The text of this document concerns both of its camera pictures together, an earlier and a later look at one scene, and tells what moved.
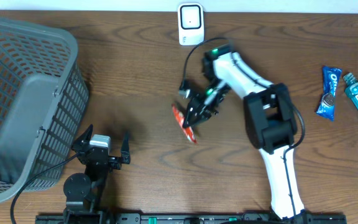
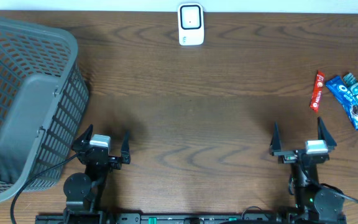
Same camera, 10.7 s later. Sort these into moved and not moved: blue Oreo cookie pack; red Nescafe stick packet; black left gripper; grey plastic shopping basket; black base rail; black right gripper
Moved: blue Oreo cookie pack; red Nescafe stick packet; black right gripper
Not moved: black base rail; black left gripper; grey plastic shopping basket
